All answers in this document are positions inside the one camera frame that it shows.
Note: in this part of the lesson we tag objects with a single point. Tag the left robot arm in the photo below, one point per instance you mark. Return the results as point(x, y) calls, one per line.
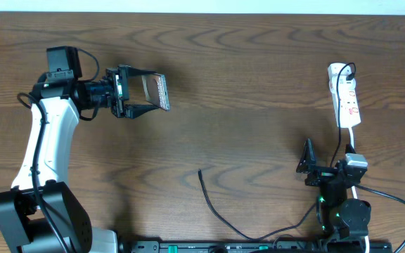
point(40, 213)

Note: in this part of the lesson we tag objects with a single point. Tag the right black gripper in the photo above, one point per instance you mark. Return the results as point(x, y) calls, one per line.
point(308, 164)

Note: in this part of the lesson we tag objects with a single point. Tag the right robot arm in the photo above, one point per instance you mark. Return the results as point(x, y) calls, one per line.
point(344, 219)

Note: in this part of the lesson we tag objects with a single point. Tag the white power strip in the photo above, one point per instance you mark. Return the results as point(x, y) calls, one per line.
point(342, 85)

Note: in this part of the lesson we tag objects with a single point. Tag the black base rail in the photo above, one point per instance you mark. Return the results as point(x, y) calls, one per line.
point(286, 245)

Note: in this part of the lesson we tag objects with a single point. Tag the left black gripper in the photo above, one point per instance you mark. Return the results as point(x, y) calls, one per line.
point(120, 91)

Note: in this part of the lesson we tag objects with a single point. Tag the Galaxy S25 Ultra smartphone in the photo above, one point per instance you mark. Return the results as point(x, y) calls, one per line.
point(155, 89)

